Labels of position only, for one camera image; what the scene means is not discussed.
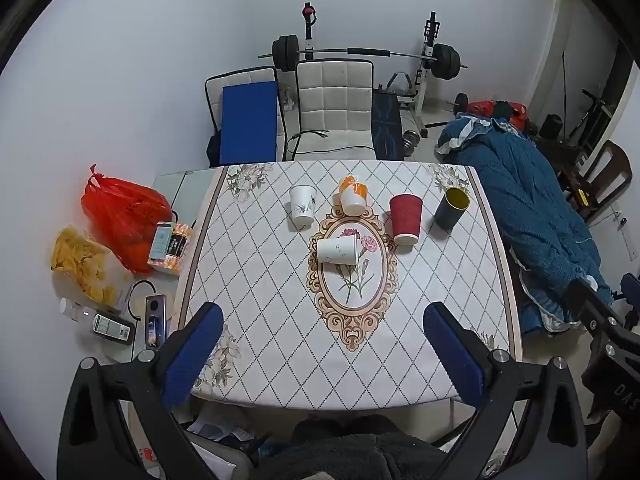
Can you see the floral diamond-pattern tablecloth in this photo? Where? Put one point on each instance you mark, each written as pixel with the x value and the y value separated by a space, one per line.
pixel 260 285

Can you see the plain white paper cup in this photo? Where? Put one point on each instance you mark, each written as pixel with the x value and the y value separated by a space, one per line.
pixel 337 250

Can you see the white cup with leaf print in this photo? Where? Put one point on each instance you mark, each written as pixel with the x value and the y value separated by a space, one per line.
pixel 301 206

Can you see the orange and white cup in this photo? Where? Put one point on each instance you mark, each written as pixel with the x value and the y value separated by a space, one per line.
pixel 353 194

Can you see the small teal box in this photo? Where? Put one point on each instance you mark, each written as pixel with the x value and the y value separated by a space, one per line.
pixel 162 242

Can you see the blue pad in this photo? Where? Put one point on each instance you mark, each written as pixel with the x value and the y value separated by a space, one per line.
pixel 249 122

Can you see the dark patterned bench pad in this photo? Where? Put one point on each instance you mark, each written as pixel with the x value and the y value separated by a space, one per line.
pixel 386 122

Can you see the dark teal cup yellow inside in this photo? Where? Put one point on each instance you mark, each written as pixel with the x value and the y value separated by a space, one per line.
pixel 451 208

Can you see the small clear bottle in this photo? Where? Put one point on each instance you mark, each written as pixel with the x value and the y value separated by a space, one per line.
pixel 75 310

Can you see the red ribbed paper cup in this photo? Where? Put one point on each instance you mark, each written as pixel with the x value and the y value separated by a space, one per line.
pixel 405 220

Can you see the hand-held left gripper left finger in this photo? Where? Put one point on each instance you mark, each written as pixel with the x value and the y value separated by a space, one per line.
pixel 192 355

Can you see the white chair with black trim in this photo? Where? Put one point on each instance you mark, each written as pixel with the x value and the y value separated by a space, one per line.
pixel 215 100

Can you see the blue knitted blanket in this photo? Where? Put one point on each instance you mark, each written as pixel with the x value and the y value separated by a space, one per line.
pixel 525 210

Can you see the white barbell rack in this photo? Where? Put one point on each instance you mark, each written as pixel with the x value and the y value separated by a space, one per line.
pixel 425 85

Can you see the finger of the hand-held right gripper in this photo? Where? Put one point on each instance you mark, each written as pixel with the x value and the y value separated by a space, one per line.
pixel 592 302

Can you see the clear bag of yellow chips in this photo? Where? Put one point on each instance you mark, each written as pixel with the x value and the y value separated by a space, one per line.
pixel 87 265

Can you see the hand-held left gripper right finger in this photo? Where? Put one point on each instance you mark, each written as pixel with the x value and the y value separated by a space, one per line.
pixel 457 355

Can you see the orange patterned box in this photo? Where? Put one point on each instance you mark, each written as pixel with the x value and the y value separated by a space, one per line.
pixel 181 247

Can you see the grey side table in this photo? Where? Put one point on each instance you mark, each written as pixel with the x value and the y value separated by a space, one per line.
pixel 172 187

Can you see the dumbbell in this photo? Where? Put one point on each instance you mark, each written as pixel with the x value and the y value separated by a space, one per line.
pixel 411 141

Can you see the white quilted chair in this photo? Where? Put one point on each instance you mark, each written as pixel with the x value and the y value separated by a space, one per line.
pixel 335 105

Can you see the brown wooden chair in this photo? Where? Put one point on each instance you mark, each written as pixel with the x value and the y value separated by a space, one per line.
pixel 612 170

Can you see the person's dark fleece clothing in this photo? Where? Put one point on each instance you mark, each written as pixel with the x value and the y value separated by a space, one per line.
pixel 345 452

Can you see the smartphone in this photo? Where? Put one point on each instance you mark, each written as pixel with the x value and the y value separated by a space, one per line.
pixel 156 322

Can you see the red plastic bag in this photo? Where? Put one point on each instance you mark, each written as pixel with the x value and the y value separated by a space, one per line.
pixel 125 215

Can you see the black barbell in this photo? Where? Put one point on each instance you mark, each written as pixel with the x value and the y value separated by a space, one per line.
pixel 445 61

